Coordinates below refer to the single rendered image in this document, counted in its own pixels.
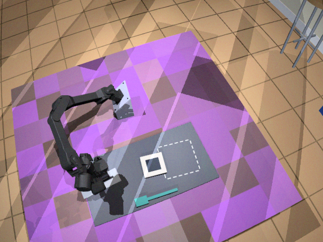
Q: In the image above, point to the teal flat trowel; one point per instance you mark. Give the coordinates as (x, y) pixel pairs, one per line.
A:
(145, 200)

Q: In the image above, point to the dark grey mat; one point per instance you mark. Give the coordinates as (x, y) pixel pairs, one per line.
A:
(179, 157)

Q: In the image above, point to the cream square tile with dark centre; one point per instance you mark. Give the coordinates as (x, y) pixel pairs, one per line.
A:
(153, 165)

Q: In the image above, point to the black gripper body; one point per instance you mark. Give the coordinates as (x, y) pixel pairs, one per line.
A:
(97, 184)

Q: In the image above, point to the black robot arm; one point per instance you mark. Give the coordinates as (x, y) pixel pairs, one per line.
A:
(69, 158)

